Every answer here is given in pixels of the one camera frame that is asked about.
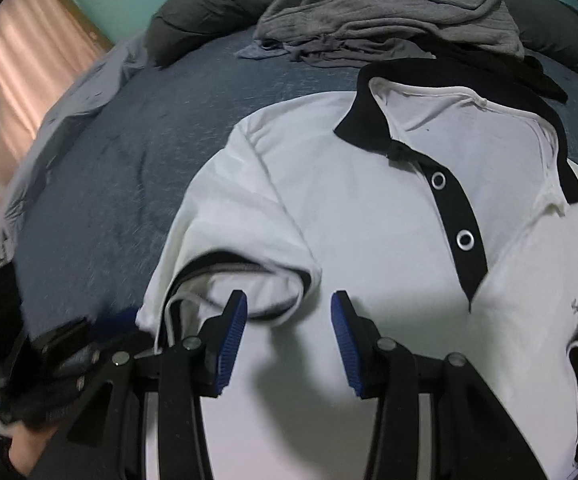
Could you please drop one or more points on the black garment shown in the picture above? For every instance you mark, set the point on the black garment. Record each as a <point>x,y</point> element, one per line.
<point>524,75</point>

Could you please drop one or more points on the grey crumpled garment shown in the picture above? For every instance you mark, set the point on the grey crumpled garment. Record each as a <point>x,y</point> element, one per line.
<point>379,5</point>

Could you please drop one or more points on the blue heathered bedspread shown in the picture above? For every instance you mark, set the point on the blue heathered bedspread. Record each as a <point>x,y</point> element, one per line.
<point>119,170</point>

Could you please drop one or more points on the wooden window frame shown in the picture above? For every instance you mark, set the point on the wooden window frame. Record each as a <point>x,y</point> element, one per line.
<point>81,17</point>

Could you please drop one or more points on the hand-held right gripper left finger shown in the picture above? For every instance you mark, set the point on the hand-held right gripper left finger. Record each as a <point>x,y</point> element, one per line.
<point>229,340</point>

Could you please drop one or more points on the person's left hand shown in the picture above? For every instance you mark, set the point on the person's left hand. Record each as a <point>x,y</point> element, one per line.
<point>31,452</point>

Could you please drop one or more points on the pink window curtain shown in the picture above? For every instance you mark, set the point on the pink window curtain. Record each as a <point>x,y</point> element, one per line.
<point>14,70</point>

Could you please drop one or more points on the white black-trimmed polo shirt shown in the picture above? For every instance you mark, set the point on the white black-trimmed polo shirt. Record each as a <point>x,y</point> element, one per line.
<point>359,200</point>

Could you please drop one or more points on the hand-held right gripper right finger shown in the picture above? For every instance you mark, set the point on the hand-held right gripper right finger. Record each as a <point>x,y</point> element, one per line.
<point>344,345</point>

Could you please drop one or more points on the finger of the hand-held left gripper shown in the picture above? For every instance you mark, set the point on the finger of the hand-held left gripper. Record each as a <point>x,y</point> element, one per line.
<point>111,325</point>

